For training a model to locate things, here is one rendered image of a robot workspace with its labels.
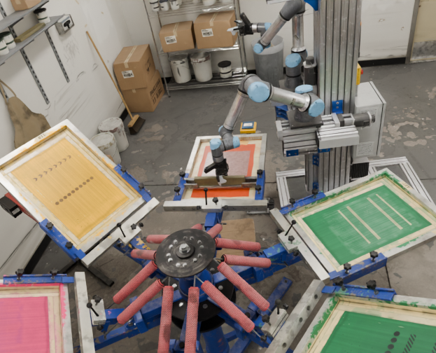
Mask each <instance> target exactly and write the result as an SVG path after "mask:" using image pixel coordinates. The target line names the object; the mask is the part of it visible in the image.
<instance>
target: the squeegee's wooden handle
mask: <svg viewBox="0 0 436 353"><path fill-rule="evenodd" d="M222 177H223V179H225V180H226V182H225V183H223V184H221V185H242V183H246V179H245V175H232V176H222ZM194 181H195V184H197V185H198V187H199V186H219V184H218V182H217V178H216V176H195V178H194Z"/></svg>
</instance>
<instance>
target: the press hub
mask: <svg viewBox="0 0 436 353"><path fill-rule="evenodd" d="M215 253H216V245H215V242H214V240H213V238H212V237H211V236H210V235H209V234H208V233H206V232H204V231H203V230H199V229H194V228H188V229H183V230H179V231H176V232H175V233H172V234H171V235H169V236H168V237H166V238H165V239H164V240H163V241H162V242H161V243H160V245H159V247H158V248H157V251H156V255H155V261H156V264H157V266H158V268H159V269H160V271H161V272H162V273H164V274H165V275H167V276H169V277H170V286H173V288H174V291H175V290H179V293H180V295H181V296H182V299H180V300H178V301H176V302H173V307H172V316H171V321H172V322H173V323H174V324H175V325H176V326H177V327H178V328H180V329H181V330H182V327H183V321H184V318H185V312H186V309H187V306H188V290H189V288H190V287H191V286H192V287H193V285H194V275H197V276H198V277H199V278H200V279H201V280H202V281H203V282H205V281H207V280H209V281H210V283H212V285H214V286H215V287H216V288H217V289H218V290H219V291H220V292H221V293H222V294H223V295H224V296H225V297H226V298H228V299H229V300H230V301H232V302H233V303H235V304H236V301H237V295H236V291H235V288H234V285H233V283H231V282H230V281H229V280H228V279H226V280H224V281H222V282H219V283H217V284H215V281H214V278H213V274H216V273H217V272H219V271H218V270H217V267H218V266H219V265H218V264H217V263H216V262H215V261H214V260H213V258H214V256H215ZM174 278H180V279H179V280H178V281H177V280H176V279H174ZM201 285H202V283H201V282H200V281H199V280H198V279H197V278H195V287H198V289H199V307H198V319H197V322H199V321H201V326H200V330H199V332H200V333H202V335H203V337H204V341H205V343H206V352H207V353H231V352H230V349H231V348H230V346H229V344H228V341H227V339H226V338H225V336H224V334H223V330H222V327H221V325H223V324H224V323H225V320H224V319H223V318H221V317H219V316H218V315H217V314H219V313H220V312H221V311H222V309H221V308H219V307H218V306H216V305H214V304H213V303H212V302H210V301H208V300H207V298H208V297H209V296H208V295H207V294H206V293H205V292H204V291H203V290H202V289H201Z"/></svg>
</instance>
